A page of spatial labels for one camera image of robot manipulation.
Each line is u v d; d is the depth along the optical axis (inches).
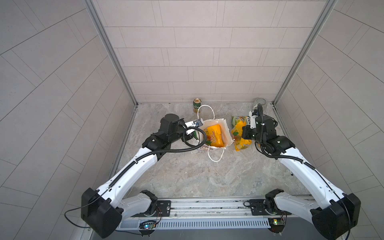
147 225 25.6
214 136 32.8
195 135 25.2
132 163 17.7
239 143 31.0
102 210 13.9
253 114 26.7
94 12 28.4
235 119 41.2
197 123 23.3
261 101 41.3
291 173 18.9
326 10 28.4
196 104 41.2
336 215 14.3
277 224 27.1
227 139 31.1
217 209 28.5
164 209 27.8
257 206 28.5
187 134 24.7
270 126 21.6
